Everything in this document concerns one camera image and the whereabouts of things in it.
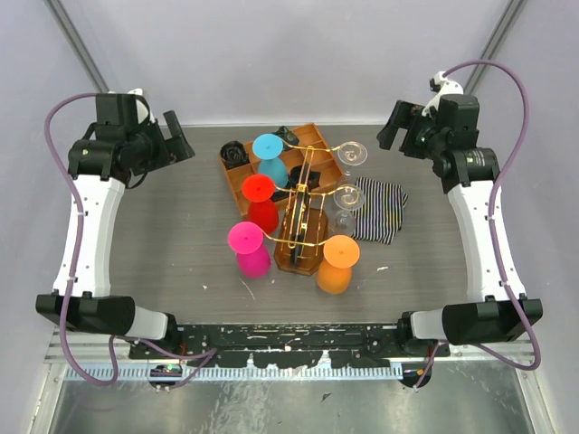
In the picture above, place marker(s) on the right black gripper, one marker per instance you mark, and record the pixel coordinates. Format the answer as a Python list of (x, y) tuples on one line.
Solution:
[(400, 118)]

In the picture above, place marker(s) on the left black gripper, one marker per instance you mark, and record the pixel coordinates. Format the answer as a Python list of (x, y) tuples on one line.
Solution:
[(172, 150)]

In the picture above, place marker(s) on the clear wine glass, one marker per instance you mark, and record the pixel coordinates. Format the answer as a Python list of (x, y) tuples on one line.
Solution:
[(348, 198), (351, 154)]

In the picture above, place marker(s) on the wooden compartment tray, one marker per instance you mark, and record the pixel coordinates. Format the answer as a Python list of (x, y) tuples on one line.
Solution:
[(321, 161)]

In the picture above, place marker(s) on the blue plastic wine glass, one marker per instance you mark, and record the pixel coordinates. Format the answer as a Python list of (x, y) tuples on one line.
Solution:
[(268, 148)]

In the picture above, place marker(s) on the striped cloth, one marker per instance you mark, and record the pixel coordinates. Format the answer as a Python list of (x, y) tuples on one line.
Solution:
[(381, 216)]

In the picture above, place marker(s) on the red plastic wine glass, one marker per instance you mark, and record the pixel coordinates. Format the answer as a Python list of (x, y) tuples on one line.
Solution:
[(258, 190)]

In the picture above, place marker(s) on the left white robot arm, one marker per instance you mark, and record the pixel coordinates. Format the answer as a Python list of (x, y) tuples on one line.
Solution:
[(124, 141)]

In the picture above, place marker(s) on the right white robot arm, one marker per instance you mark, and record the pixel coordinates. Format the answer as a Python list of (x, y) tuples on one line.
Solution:
[(498, 309)]

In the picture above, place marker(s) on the pink plastic wine glass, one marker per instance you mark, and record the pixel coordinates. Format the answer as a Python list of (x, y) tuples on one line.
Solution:
[(246, 239)]

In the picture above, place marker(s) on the orange plastic wine glass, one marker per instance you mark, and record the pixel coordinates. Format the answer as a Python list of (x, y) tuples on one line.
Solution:
[(341, 253)]

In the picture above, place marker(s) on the black rolled sock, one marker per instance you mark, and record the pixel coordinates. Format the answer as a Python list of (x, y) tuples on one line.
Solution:
[(233, 154), (297, 174)]

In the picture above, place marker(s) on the dark patterned rolled sock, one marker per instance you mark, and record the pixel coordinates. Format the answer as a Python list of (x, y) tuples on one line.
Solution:
[(287, 136)]

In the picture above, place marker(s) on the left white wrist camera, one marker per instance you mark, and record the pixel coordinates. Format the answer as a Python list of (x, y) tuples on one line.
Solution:
[(143, 109)]

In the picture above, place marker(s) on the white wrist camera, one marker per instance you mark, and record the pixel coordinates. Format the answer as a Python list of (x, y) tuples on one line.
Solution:
[(440, 85), (143, 109)]

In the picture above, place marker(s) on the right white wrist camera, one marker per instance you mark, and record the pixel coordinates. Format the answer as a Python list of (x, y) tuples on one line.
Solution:
[(440, 85)]

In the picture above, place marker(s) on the gold wire glass rack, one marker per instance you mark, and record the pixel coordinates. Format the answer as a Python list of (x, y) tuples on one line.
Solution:
[(303, 230)]

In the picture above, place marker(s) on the black mounting base plate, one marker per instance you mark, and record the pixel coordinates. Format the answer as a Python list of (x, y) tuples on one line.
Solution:
[(358, 345)]

